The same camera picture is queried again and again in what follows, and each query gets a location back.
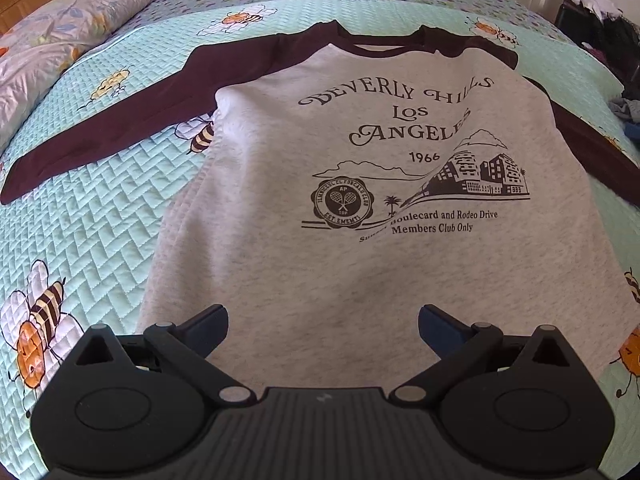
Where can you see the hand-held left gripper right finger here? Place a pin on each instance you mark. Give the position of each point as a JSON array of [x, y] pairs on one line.
[[440, 332]]

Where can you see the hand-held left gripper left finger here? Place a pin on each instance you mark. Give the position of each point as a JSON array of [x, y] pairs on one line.
[[207, 330]]

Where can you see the grey maroon raglan sweatshirt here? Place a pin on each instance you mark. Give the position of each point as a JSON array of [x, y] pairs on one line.
[[320, 270]]

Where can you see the heap of dark white clothes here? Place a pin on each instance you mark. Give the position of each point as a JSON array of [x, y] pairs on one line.
[[615, 35]]

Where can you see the green bee-print bedspread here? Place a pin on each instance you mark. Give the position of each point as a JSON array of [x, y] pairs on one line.
[[100, 200]]

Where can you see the grey garment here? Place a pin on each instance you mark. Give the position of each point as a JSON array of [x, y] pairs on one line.
[[622, 110]]

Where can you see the pink floral quilt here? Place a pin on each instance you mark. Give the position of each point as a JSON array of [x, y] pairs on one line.
[[60, 35]]

